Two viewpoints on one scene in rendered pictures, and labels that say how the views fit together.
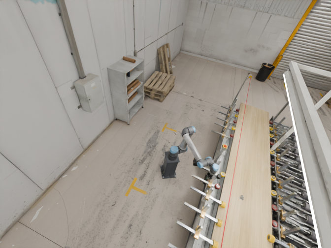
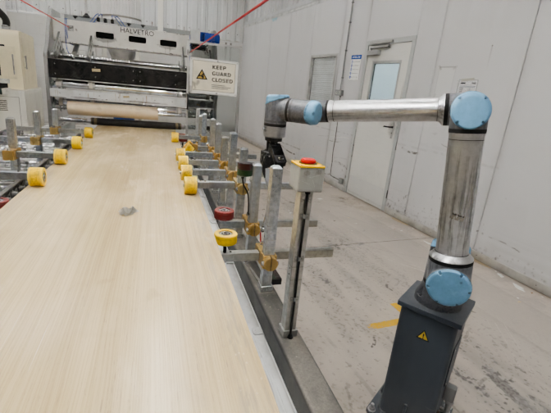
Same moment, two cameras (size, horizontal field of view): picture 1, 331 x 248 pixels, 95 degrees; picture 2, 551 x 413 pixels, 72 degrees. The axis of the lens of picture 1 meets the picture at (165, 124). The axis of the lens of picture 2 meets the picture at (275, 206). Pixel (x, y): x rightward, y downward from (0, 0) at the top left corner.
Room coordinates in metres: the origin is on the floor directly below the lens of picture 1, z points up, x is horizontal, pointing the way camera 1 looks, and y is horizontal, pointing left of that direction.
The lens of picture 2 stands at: (2.38, -1.70, 1.40)
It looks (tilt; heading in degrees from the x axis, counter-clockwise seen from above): 17 degrees down; 142
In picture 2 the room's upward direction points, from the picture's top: 6 degrees clockwise
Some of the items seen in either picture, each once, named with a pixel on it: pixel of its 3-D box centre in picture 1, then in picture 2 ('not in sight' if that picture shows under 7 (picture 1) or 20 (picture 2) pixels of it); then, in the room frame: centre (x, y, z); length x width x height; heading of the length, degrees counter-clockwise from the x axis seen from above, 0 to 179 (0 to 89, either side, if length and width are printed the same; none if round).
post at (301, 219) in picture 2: (218, 155); (295, 265); (1.66, -1.04, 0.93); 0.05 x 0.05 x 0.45; 70
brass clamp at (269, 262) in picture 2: not in sight; (266, 256); (1.39, -0.94, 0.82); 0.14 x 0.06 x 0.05; 160
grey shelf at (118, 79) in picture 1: (128, 91); not in sight; (3.38, 1.11, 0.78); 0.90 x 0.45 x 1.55; 166
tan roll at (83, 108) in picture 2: not in sight; (137, 112); (-1.46, -0.50, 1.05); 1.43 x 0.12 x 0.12; 70
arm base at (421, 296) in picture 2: (172, 155); (439, 290); (1.69, -0.24, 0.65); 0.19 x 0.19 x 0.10
